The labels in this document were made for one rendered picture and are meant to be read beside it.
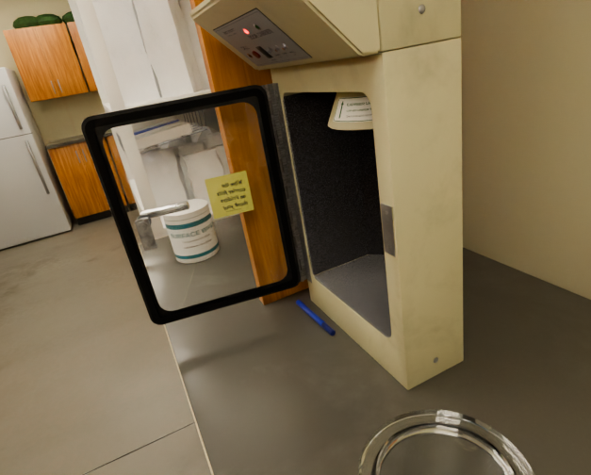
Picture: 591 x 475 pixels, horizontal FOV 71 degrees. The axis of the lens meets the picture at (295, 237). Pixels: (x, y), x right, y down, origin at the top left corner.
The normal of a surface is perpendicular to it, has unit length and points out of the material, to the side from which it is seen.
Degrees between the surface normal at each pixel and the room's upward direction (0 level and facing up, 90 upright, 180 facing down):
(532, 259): 90
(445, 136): 90
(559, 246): 90
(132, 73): 93
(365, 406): 0
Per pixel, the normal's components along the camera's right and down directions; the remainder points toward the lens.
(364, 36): 0.42, 0.29
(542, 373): -0.16, -0.90
